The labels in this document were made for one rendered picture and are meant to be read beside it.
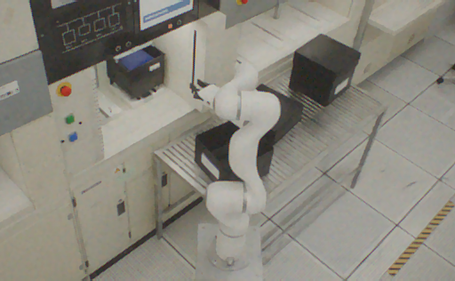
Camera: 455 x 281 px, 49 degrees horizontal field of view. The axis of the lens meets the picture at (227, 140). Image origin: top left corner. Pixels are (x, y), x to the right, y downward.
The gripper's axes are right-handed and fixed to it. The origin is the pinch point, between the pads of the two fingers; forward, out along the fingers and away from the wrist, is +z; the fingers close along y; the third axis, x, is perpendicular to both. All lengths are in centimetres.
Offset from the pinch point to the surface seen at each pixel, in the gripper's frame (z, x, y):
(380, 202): -68, -119, 116
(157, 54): 39.1, -9.1, 10.0
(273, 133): -23, -35, 34
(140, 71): 34.8, -10.5, -4.3
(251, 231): -54, -43, -14
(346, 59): -21, -18, 97
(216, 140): -7.1, -35.1, 9.0
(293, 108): -19, -33, 56
